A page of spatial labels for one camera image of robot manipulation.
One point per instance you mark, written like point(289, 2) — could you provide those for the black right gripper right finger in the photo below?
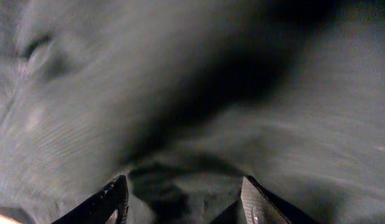
point(261, 206)

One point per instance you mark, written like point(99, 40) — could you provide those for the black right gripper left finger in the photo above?
point(97, 209)

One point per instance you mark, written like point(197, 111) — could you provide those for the black shorts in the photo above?
point(186, 98)

